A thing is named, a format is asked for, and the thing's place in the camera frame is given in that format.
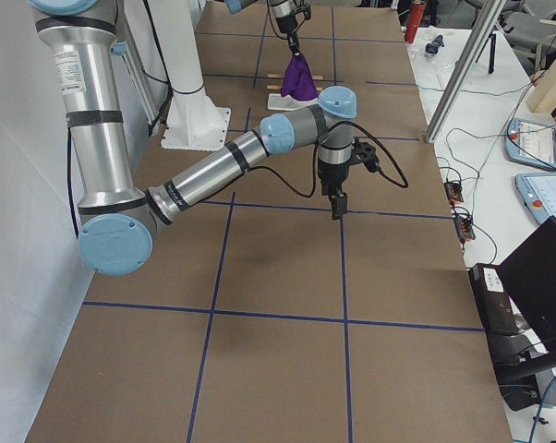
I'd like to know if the purple towel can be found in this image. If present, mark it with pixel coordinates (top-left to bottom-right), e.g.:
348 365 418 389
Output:
280 53 319 102

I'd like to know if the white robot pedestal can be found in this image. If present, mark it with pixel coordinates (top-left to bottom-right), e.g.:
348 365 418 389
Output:
139 0 232 153

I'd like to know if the lower orange power strip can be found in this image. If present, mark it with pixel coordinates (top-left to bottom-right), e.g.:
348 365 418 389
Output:
453 213 476 244

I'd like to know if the black computer box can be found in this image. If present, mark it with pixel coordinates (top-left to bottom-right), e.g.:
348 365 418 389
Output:
468 263 530 336

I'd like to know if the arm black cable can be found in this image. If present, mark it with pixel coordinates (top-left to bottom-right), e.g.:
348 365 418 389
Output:
249 122 409 198

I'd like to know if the wooden rack rod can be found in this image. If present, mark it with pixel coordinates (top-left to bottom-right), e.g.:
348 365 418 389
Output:
266 84 323 92
266 73 324 81

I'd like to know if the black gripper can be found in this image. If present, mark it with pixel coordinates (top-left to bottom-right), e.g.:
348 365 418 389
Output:
318 160 349 220
277 16 300 54

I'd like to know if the rear wooden rack rod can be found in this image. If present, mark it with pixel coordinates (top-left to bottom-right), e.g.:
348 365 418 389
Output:
266 73 324 81

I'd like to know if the white towel rack base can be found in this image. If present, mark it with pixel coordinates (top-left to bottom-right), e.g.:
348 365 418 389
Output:
267 93 317 111

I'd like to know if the upper teach pendant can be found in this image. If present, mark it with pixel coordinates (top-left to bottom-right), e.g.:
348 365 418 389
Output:
504 118 556 171

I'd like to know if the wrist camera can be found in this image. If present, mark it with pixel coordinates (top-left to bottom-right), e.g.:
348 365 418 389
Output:
350 141 381 174

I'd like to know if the red cylinder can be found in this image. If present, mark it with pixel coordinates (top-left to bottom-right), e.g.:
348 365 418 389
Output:
404 0 427 44

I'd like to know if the front wooden rack rod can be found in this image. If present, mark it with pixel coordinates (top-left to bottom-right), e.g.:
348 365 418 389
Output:
266 84 323 92

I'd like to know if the lower teach pendant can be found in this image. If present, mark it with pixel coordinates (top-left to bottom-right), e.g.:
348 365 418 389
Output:
514 173 556 224

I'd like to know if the orange power strip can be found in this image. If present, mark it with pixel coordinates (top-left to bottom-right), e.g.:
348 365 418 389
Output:
443 181 464 206
453 213 476 244

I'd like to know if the aluminium frame post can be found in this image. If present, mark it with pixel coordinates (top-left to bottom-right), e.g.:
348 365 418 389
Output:
425 0 506 144

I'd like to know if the upper orange power strip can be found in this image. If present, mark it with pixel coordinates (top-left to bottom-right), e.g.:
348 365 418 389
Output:
443 181 464 206

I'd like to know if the teach pendant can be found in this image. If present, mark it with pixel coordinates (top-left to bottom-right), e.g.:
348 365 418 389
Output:
504 118 556 171
514 173 556 224

